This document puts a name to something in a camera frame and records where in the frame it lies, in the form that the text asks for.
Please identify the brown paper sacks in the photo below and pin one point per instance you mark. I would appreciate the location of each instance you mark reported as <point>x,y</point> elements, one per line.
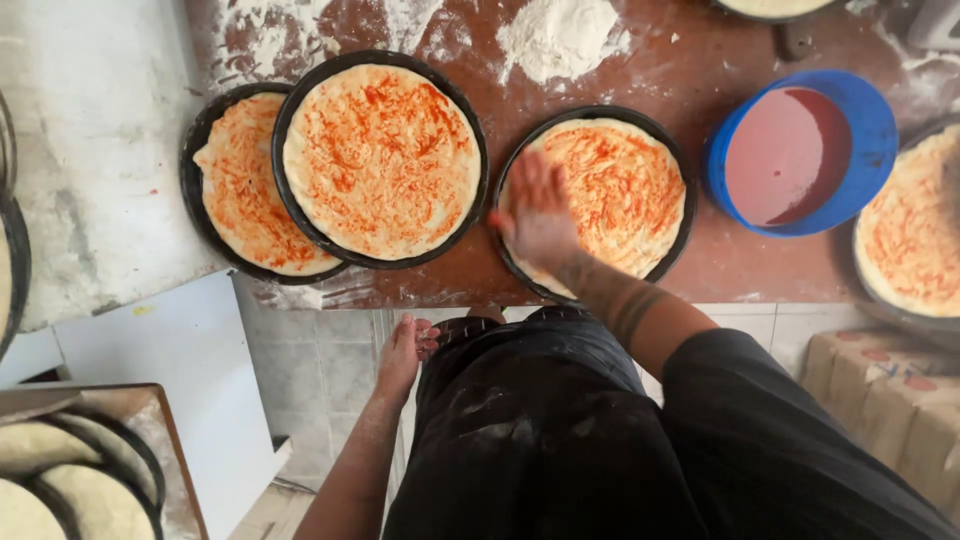
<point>892,405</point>

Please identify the blue plastic bucket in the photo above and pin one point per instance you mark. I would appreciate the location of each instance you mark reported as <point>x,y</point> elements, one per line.
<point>874,142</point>

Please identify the black round baking pan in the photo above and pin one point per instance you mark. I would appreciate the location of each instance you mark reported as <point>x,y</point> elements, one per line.
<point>281,180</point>
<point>750,18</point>
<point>196,217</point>
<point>900,321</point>
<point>688,217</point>

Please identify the person's left fingers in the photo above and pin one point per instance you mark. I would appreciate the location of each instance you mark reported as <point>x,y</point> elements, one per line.
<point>427,337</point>

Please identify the wooden tray of dough pans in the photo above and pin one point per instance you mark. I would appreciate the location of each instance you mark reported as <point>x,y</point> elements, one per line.
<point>82,472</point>

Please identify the stack of black pans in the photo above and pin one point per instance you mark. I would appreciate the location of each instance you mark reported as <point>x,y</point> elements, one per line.
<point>16,262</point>

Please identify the person's black apron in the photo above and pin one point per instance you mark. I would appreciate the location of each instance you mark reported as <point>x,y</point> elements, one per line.
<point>555,442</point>

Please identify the heap of white flour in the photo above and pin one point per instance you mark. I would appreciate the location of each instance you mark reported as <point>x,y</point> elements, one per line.
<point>559,36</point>

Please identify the person's left hand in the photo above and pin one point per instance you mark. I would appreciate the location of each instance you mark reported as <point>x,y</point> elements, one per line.
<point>399,358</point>

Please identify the person's right hand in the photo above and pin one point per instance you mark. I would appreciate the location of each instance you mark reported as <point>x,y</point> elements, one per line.
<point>536,221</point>

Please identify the plain pizza dough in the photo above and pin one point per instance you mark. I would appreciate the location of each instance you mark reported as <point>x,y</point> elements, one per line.
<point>772,6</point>

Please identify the sauced pizza dough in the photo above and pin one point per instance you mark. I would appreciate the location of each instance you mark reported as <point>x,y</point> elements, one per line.
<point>244,195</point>
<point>626,195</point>
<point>911,232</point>
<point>382,161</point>

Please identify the white board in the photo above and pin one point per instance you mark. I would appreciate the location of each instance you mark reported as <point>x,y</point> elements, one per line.
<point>195,375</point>

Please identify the red tomato sauce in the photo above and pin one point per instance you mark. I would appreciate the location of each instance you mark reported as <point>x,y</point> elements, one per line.
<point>784,157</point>

